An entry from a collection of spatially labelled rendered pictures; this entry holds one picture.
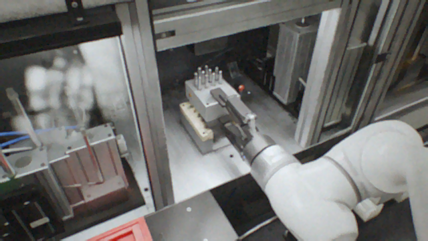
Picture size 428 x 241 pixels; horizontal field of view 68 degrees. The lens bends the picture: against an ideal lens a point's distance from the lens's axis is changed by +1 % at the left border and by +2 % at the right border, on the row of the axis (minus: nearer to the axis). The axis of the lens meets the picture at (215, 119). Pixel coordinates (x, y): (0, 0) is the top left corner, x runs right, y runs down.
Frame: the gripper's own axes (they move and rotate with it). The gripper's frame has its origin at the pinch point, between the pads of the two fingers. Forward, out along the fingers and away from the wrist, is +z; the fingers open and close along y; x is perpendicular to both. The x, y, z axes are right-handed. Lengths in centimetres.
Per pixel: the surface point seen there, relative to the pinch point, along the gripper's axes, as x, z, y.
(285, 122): -20.9, -2.5, -12.4
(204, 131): 5.1, -1.4, -5.7
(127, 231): 30.0, -18.8, -6.7
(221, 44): -2.7, 5.0, 13.8
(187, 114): 6.3, 6.8, -5.9
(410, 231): -42, -38, -35
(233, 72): -20.3, 27.3, -11.8
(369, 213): -20.6, -34.4, -14.6
